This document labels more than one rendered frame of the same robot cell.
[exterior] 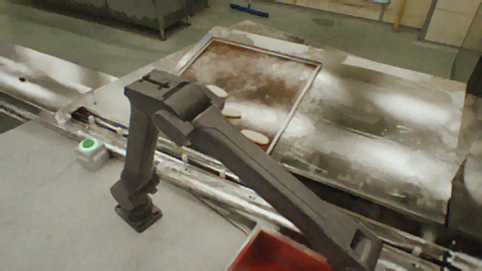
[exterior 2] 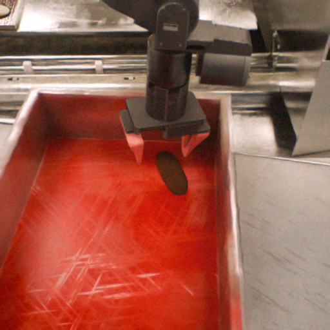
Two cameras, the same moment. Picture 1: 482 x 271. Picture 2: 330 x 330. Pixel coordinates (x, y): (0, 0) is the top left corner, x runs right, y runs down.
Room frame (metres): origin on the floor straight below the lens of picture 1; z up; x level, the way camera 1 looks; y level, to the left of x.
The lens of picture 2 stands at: (-0.11, 0.04, 1.33)
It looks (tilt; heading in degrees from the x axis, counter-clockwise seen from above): 46 degrees down; 331
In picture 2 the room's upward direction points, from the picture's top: straight up
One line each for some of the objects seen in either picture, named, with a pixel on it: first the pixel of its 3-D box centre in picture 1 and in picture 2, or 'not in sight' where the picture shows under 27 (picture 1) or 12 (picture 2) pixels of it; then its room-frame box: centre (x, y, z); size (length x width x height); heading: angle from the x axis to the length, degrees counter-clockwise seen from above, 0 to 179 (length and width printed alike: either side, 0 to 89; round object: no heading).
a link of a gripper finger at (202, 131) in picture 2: not in sight; (178, 134); (0.29, -0.21, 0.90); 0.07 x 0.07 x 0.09; 77
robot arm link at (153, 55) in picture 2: not in sight; (174, 59); (0.29, -0.20, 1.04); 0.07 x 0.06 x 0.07; 58
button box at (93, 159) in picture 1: (94, 156); not in sight; (0.80, 0.48, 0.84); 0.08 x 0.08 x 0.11; 62
